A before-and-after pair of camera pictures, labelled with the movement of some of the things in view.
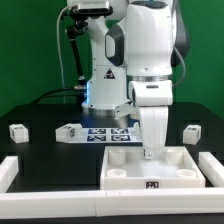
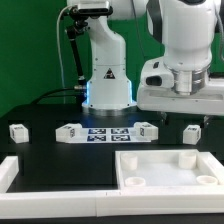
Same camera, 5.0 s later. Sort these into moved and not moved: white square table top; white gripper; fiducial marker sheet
Moved: white square table top; white gripper
Not moved: fiducial marker sheet
